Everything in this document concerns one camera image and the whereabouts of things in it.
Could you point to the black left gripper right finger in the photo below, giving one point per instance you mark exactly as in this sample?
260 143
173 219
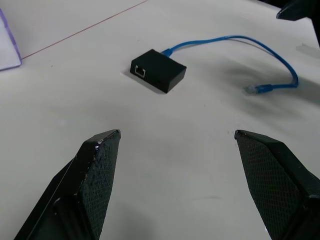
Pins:
277 185

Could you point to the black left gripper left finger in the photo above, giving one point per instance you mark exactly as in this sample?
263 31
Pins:
85 190

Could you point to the black ethernet adapter box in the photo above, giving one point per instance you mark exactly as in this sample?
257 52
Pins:
160 71

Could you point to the translucent purple plastic container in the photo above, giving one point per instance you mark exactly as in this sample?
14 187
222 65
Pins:
7 47

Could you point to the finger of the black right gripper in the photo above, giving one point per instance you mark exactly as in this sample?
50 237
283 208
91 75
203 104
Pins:
297 11

